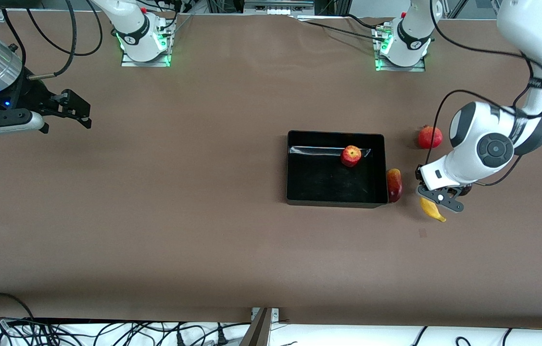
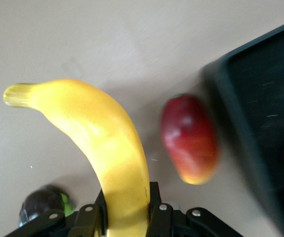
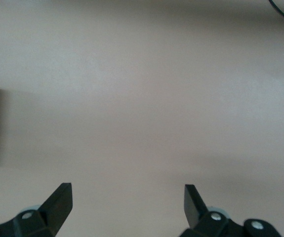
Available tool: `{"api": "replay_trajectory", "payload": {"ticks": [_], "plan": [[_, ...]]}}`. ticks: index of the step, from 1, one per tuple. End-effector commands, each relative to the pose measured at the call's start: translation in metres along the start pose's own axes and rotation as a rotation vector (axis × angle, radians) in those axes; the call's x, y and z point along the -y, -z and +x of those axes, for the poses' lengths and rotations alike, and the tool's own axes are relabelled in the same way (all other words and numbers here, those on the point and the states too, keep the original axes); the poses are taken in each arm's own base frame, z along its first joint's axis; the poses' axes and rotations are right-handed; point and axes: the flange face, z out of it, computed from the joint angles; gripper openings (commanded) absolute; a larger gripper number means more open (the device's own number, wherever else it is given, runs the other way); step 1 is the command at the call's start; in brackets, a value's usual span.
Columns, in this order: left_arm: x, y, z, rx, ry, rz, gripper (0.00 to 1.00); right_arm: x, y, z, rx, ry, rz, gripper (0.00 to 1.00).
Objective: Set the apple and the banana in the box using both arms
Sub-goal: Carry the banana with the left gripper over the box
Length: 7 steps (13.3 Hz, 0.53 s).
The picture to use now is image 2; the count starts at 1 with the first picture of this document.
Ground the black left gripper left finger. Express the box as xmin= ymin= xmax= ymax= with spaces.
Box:
xmin=7 ymin=189 xmax=108 ymax=237

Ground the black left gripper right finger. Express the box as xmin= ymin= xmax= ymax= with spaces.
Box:
xmin=146 ymin=181 xmax=243 ymax=237

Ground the yellow banana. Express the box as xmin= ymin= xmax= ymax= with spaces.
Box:
xmin=2 ymin=78 xmax=151 ymax=237

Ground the black plastic box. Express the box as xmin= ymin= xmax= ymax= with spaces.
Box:
xmin=200 ymin=15 xmax=284 ymax=237

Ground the dark purple eggplant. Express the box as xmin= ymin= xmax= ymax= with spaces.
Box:
xmin=17 ymin=184 xmax=77 ymax=228

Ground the red yellow mango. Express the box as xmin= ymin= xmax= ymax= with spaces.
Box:
xmin=160 ymin=92 xmax=219 ymax=186

